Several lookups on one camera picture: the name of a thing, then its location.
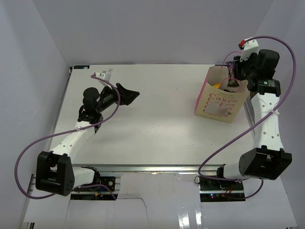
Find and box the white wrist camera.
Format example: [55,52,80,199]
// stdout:
[238,37,259,62]
[91,71,112,88]

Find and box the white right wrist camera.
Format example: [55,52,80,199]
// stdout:
[238,37,259,62]

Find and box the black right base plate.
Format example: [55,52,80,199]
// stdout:
[194,176,244,192]

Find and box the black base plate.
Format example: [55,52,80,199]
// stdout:
[74,176,116,192]
[194,176,244,192]

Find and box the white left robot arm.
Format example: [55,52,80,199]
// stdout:
[35,83,140,196]

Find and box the purple candy bag small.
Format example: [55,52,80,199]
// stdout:
[226,62,240,88]

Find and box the beige paper cakes bag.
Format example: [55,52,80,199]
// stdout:
[194,62,249,123]

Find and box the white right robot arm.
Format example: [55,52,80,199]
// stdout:
[215,49,292,190]

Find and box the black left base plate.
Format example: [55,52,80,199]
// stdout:
[74,176,116,192]

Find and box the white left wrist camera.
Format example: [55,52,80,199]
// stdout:
[91,71,112,88]

